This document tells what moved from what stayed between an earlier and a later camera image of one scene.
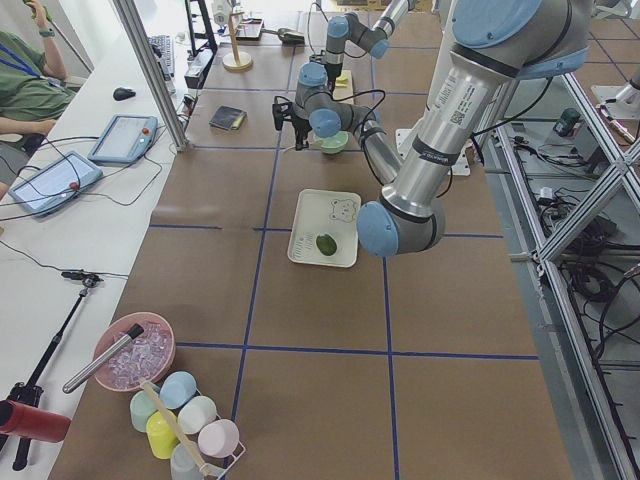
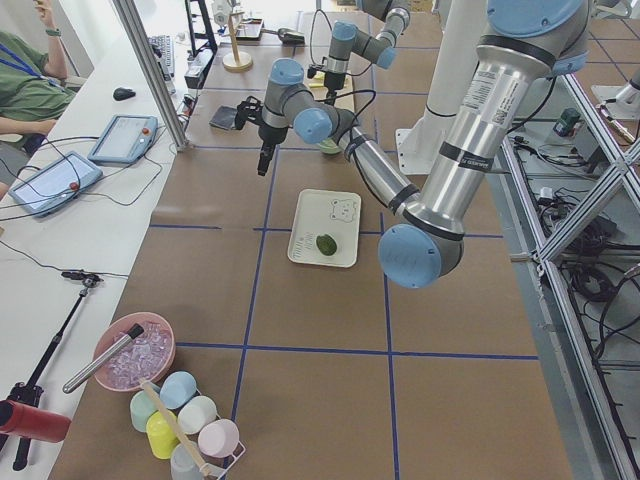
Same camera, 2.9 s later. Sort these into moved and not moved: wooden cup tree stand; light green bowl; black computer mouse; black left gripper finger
Moved: black left gripper finger
Not moved: wooden cup tree stand; black computer mouse; light green bowl
